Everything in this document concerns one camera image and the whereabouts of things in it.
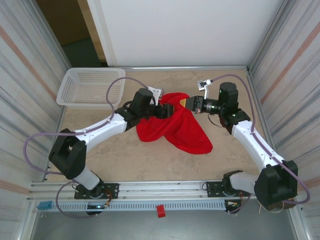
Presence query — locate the red t-shirt with bear print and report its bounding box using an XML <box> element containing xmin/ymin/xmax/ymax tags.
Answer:
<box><xmin>135</xmin><ymin>91</ymin><xmax>214</xmax><ymax>155</ymax></box>

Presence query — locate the white perforated plastic basket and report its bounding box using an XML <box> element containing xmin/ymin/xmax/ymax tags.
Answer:
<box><xmin>55</xmin><ymin>67</ymin><xmax>126</xmax><ymax>111</ymax></box>

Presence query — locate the translucent corrugated side panel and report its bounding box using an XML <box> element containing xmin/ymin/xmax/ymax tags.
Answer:
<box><xmin>246</xmin><ymin>0</ymin><xmax>320</xmax><ymax>240</ymax></box>
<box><xmin>0</xmin><ymin>0</ymin><xmax>73</xmax><ymax>240</ymax></box>

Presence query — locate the small black controller board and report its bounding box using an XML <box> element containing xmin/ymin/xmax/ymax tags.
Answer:
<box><xmin>86</xmin><ymin>202</ymin><xmax>110</xmax><ymax>216</ymax></box>
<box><xmin>224</xmin><ymin>199</ymin><xmax>243</xmax><ymax>215</ymax></box>

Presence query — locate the small red block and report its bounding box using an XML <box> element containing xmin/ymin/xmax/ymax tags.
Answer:
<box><xmin>156</xmin><ymin>204</ymin><xmax>167</xmax><ymax>219</ymax></box>

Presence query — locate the small blue block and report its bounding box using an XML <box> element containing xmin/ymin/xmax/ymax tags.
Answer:
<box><xmin>36</xmin><ymin>200</ymin><xmax>53</xmax><ymax>211</ymax></box>

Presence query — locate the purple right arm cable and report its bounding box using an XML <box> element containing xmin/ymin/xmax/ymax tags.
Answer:
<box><xmin>211</xmin><ymin>73</ymin><xmax>312</xmax><ymax>215</ymax></box>

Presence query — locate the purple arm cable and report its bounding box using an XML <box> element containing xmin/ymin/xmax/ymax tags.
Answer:
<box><xmin>23</xmin><ymin>76</ymin><xmax>151</xmax><ymax>220</ymax></box>
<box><xmin>211</xmin><ymin>73</ymin><xmax>312</xmax><ymax>215</ymax></box>

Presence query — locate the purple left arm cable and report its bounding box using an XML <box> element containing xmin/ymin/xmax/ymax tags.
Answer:
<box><xmin>23</xmin><ymin>76</ymin><xmax>151</xmax><ymax>220</ymax></box>

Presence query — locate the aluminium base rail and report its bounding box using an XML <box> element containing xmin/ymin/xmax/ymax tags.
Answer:
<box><xmin>29</xmin><ymin>180</ymin><xmax>260</xmax><ymax>201</ymax></box>

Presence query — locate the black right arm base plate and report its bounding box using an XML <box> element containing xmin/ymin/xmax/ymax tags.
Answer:
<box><xmin>206</xmin><ymin>181</ymin><xmax>227</xmax><ymax>198</ymax></box>

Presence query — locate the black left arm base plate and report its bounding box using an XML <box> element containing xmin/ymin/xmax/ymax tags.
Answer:
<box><xmin>74</xmin><ymin>182</ymin><xmax>120</xmax><ymax>200</ymax></box>

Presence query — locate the white slotted cable duct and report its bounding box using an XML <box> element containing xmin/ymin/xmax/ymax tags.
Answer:
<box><xmin>53</xmin><ymin>200</ymin><xmax>227</xmax><ymax>211</ymax></box>

